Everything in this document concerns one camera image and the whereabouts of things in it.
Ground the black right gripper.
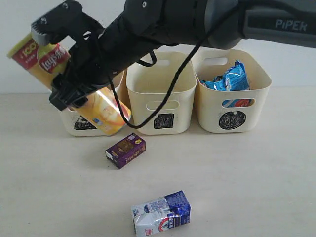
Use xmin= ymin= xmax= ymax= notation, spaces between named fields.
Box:
xmin=31 ymin=0 xmax=128 ymax=111

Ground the yellow Lay's chip can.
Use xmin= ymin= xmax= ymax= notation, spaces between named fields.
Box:
xmin=7 ymin=34 xmax=126 ymax=136

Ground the blue instant noodle bag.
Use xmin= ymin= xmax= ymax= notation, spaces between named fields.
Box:
xmin=200 ymin=60 xmax=252 ymax=108

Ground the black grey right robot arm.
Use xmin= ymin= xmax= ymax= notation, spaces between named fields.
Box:
xmin=31 ymin=0 xmax=316 ymax=110

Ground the cream bin with triangle mark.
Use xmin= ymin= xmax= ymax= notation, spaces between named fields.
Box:
xmin=58 ymin=69 xmax=129 ymax=137

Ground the cream bin with square mark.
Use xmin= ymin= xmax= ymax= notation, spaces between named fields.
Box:
xmin=125 ymin=51 xmax=198 ymax=135

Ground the purple chocolate box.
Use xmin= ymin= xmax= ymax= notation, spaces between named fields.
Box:
xmin=105 ymin=133 xmax=146 ymax=169

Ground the cream bin with circle mark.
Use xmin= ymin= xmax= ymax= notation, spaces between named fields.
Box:
xmin=192 ymin=49 xmax=272 ymax=133

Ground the blue white milk carton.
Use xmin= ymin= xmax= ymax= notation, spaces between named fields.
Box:
xmin=131 ymin=191 xmax=191 ymax=237

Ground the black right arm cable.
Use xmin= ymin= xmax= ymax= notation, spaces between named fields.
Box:
xmin=91 ymin=0 xmax=292 ymax=129

